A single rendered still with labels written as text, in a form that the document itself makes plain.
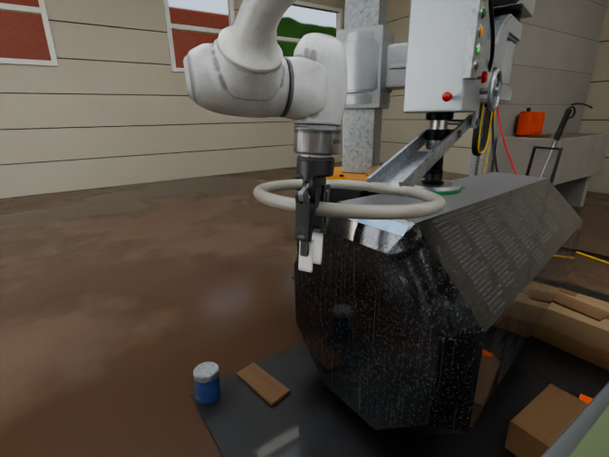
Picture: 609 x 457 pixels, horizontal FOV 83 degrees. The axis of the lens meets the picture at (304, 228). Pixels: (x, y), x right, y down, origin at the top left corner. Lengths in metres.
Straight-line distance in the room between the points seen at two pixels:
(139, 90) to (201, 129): 1.20
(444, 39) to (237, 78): 0.95
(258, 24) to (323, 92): 0.16
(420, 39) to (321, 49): 0.81
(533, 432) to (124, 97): 6.61
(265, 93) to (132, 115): 6.30
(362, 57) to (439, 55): 0.73
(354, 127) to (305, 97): 1.50
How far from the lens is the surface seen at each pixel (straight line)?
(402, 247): 1.02
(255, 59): 0.57
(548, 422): 1.55
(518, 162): 4.40
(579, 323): 2.09
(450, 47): 1.40
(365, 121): 2.10
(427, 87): 1.41
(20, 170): 6.87
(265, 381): 1.64
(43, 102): 6.80
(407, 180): 1.11
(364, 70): 2.05
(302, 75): 0.63
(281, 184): 1.04
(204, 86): 0.59
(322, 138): 0.65
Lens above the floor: 1.12
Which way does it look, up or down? 18 degrees down
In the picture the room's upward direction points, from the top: 1 degrees counter-clockwise
